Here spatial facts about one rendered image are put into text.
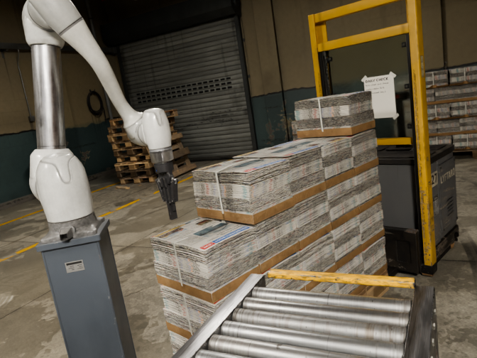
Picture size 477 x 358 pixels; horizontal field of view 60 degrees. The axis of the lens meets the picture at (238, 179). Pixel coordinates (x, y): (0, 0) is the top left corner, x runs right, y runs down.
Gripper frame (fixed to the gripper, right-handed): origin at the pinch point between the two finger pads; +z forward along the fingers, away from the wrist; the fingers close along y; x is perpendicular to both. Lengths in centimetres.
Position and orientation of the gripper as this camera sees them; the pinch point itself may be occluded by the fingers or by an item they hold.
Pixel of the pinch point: (172, 210)
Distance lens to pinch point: 171.9
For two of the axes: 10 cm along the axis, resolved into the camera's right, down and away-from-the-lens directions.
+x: -6.9, 2.4, -6.8
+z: 1.5, 9.7, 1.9
